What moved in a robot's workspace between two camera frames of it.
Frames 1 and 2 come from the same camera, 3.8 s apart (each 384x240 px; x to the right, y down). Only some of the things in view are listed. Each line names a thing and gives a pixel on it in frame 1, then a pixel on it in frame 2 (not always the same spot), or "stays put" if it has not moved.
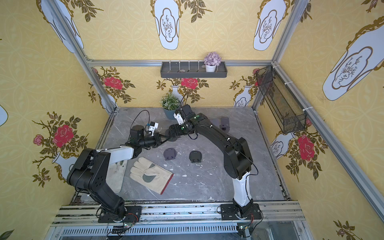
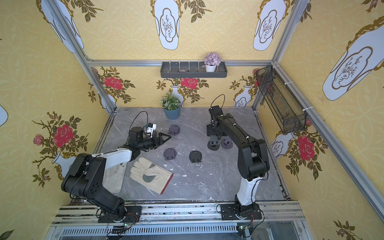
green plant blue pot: x=171 y=103 stays put
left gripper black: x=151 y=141 stays put
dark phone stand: x=168 y=137 to x=214 y=144
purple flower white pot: x=212 y=60 stays put
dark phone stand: x=195 y=156 stays put
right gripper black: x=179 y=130 to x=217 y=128
